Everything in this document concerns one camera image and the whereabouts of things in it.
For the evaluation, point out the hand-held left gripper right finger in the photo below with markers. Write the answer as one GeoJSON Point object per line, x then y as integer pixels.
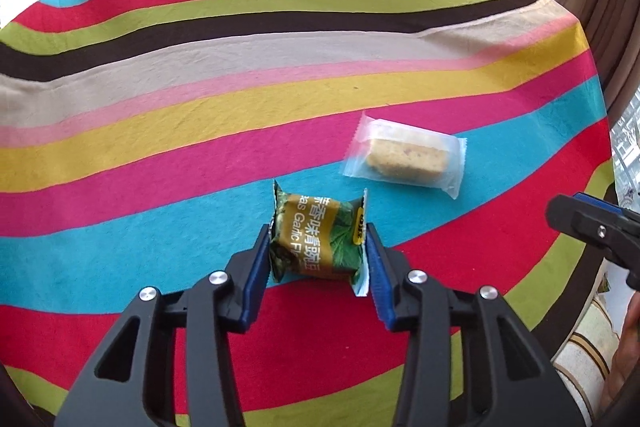
{"type": "Point", "coordinates": [380, 277]}

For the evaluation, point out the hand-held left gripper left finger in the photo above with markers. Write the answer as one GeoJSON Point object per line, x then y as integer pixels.
{"type": "Point", "coordinates": [255, 277]}

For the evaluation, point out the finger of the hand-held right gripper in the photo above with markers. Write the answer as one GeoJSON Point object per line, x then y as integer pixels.
{"type": "Point", "coordinates": [590, 227]}
{"type": "Point", "coordinates": [600, 204]}

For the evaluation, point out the olive green snack packet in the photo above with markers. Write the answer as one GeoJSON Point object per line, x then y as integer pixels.
{"type": "Point", "coordinates": [315, 242]}

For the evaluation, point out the frosted pastry packet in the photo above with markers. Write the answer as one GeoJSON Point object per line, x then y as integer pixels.
{"type": "Point", "coordinates": [405, 157]}

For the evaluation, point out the colourful striped blanket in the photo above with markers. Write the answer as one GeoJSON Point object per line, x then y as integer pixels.
{"type": "Point", "coordinates": [200, 107]}

